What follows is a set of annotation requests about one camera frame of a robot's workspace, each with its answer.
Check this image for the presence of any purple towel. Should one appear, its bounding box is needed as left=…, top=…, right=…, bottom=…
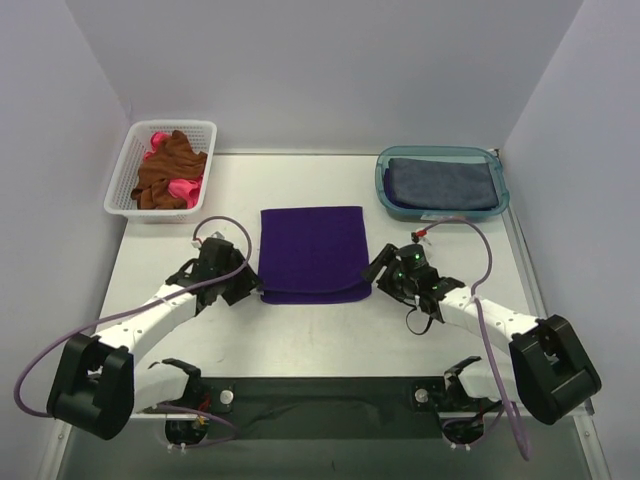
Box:
left=258, top=206, right=372, bottom=305
left=382, top=169, right=393, bottom=204

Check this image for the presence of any grey towel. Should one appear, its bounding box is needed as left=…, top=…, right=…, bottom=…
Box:
left=387, top=158, right=499, bottom=211

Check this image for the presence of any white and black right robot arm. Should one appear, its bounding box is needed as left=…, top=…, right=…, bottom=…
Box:
left=362, top=244, right=602, bottom=425

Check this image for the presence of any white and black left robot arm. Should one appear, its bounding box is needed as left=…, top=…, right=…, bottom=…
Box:
left=46, top=238, right=260, bottom=440

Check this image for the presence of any pink red cloth in basket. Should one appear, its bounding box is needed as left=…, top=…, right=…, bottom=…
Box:
left=143, top=130, right=205, bottom=209

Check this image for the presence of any brown cloth in basket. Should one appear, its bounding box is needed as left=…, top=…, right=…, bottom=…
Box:
left=130, top=129, right=209, bottom=210

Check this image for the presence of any white plastic laundry basket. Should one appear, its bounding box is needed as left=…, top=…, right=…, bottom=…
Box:
left=103, top=119, right=218, bottom=224

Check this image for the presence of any teal plastic bin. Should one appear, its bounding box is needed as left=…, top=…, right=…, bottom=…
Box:
left=374, top=146, right=510, bottom=221

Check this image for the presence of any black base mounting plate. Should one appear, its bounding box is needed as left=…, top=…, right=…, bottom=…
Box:
left=142, top=375, right=501, bottom=441

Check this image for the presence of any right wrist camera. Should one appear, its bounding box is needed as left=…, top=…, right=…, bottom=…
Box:
left=396, top=244, right=429, bottom=274

